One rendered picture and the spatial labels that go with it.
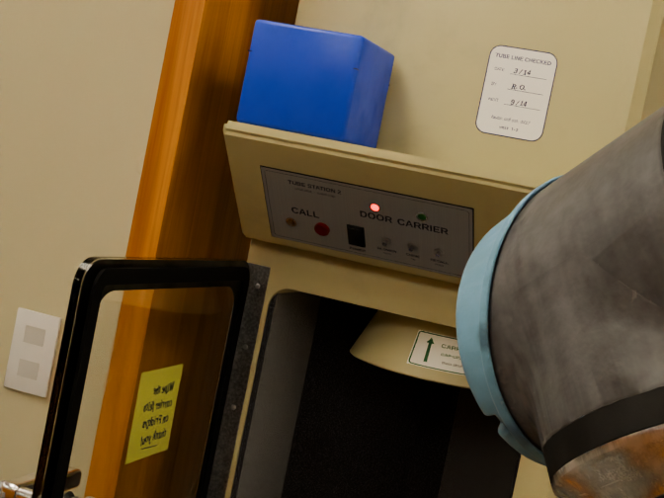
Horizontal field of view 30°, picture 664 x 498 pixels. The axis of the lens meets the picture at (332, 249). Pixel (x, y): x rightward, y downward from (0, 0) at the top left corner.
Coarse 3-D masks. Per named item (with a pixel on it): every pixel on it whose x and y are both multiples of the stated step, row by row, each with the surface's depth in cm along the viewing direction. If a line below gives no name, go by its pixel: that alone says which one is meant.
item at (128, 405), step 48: (192, 288) 104; (96, 336) 90; (144, 336) 97; (192, 336) 106; (96, 384) 92; (144, 384) 99; (192, 384) 108; (48, 432) 87; (96, 432) 93; (144, 432) 101; (192, 432) 110; (96, 480) 95; (144, 480) 103; (192, 480) 113
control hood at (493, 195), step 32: (224, 128) 106; (256, 128) 105; (256, 160) 107; (288, 160) 105; (320, 160) 104; (352, 160) 102; (384, 160) 101; (416, 160) 100; (256, 192) 110; (416, 192) 102; (448, 192) 101; (480, 192) 100; (512, 192) 98; (256, 224) 113; (480, 224) 102; (352, 256) 111
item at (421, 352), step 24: (384, 312) 119; (360, 336) 121; (384, 336) 117; (408, 336) 115; (432, 336) 114; (384, 360) 115; (408, 360) 114; (432, 360) 113; (456, 360) 114; (456, 384) 113
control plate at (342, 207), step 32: (288, 192) 108; (320, 192) 106; (352, 192) 105; (384, 192) 103; (288, 224) 111; (352, 224) 108; (384, 224) 106; (416, 224) 105; (448, 224) 103; (384, 256) 109; (416, 256) 108; (448, 256) 106
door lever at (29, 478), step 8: (8, 480) 93; (16, 480) 94; (24, 480) 94; (32, 480) 95; (0, 488) 93; (8, 488) 92; (16, 488) 92; (24, 488) 93; (32, 488) 94; (0, 496) 93; (8, 496) 92; (16, 496) 92; (24, 496) 92
